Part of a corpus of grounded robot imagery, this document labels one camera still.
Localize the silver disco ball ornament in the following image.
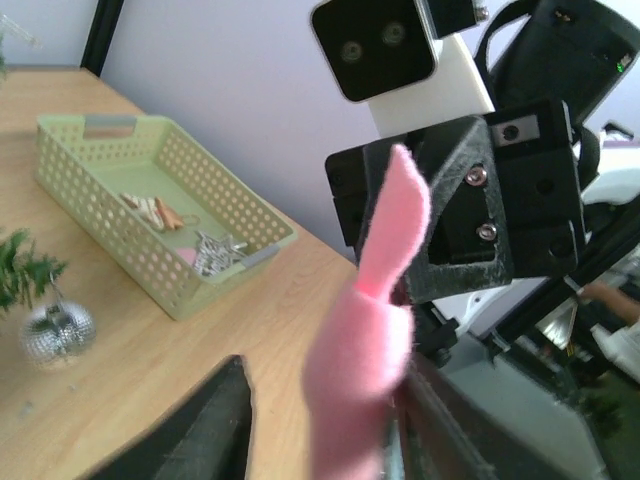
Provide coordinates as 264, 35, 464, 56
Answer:
20, 301, 96, 371

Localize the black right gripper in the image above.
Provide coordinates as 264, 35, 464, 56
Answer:
325, 100, 585, 304

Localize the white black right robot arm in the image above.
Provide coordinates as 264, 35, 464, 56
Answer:
312, 1, 639, 364

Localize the pink felt bow ornament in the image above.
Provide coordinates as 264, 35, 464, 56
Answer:
302, 144, 430, 479

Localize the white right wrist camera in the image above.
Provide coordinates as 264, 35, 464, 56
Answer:
310, 0, 494, 137

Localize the silver star ornament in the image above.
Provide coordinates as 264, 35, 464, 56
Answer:
192, 231, 248, 277

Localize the pink ornament in basket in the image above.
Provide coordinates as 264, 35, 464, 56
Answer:
176, 247, 197, 265

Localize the small green christmas tree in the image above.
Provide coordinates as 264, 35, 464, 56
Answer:
0, 29, 69, 321

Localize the snowman ornament brown hat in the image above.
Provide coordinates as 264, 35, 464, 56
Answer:
119, 193, 201, 233

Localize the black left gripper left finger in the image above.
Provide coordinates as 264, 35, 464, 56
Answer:
86, 355, 253, 480

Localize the green perforated plastic basket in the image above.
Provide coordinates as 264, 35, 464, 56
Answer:
36, 114, 296, 320

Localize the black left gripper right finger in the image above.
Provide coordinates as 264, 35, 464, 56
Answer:
384, 354, 610, 479

